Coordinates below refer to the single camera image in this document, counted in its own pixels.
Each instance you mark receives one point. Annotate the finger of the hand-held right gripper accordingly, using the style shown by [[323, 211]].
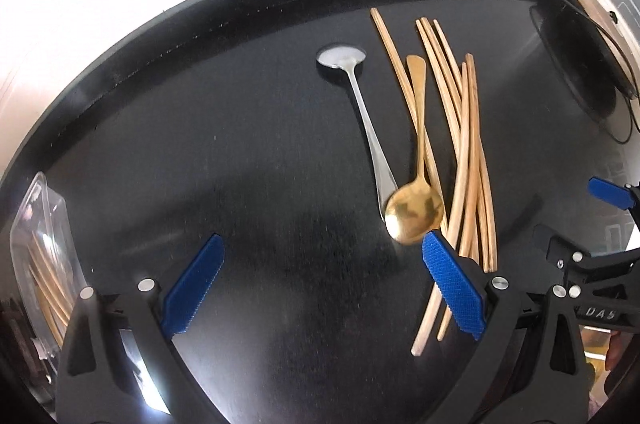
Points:
[[552, 244], [607, 193]]

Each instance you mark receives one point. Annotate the person's right hand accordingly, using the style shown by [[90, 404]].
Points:
[[613, 351]]

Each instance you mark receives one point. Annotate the tan wooden board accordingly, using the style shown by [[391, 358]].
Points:
[[592, 6]]

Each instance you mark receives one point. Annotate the gold metal spoon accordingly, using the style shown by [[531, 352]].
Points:
[[414, 214]]

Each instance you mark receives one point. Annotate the black round appliance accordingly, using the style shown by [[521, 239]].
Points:
[[575, 54]]

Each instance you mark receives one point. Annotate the clear plastic container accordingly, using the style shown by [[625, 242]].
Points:
[[30, 214]]

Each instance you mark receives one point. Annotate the silver metal spoon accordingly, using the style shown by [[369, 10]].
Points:
[[341, 55]]

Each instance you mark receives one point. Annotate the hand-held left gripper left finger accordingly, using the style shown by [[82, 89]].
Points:
[[195, 284]]

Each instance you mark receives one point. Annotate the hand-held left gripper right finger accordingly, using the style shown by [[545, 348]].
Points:
[[452, 289]]

